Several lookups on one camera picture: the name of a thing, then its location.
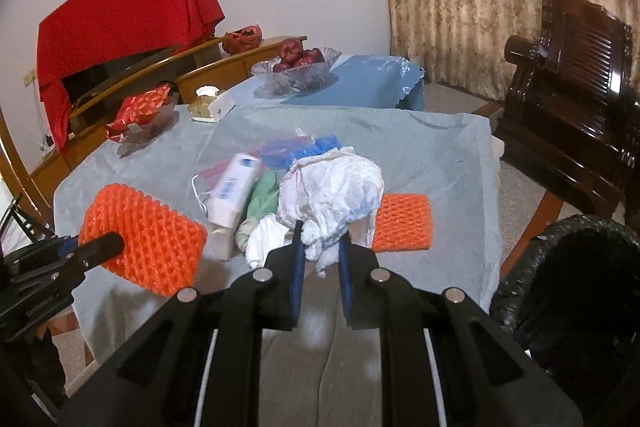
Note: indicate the white blue medicine box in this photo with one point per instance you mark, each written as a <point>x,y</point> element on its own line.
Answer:
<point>227,200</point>

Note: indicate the black trash bin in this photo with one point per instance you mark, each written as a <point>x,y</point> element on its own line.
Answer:
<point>572,302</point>

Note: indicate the dark wooden armchair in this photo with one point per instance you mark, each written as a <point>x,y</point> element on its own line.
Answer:
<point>570,119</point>

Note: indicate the green rubber glove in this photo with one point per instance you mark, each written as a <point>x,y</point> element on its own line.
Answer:
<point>260,225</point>

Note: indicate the gold white tissue box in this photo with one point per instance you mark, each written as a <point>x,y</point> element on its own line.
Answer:
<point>211,104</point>

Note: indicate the grey blanket table cover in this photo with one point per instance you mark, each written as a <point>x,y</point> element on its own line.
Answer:
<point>323,373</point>

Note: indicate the television under cloth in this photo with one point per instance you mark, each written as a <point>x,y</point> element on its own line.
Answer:
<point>85,85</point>

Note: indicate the white tissue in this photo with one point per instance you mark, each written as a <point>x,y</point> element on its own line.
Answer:
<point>330,194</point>

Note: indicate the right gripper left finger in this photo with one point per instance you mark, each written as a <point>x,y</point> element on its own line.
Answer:
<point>196,361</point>

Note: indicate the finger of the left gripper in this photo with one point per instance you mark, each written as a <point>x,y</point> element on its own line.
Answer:
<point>69,246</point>
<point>100,250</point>

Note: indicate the red cloth cover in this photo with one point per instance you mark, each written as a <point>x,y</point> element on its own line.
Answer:
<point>80,34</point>

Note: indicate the glass fruit bowl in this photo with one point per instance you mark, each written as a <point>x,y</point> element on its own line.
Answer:
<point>297,79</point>

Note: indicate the red snack packet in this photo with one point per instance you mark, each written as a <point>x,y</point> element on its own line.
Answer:
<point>138,109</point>

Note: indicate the blue plastic glove wad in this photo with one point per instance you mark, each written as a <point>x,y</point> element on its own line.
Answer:
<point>280,154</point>

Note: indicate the blue tablecloth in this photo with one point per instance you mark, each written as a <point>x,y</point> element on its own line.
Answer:
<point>375,81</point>

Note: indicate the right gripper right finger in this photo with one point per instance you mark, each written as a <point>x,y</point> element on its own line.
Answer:
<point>444,362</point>

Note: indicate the red apples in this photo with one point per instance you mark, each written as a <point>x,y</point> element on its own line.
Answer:
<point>292,54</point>

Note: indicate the orange foam net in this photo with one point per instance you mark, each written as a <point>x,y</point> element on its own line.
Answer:
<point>403,223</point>
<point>162,247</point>

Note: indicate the glass snack dish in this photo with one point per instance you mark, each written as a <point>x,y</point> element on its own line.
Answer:
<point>138,137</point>

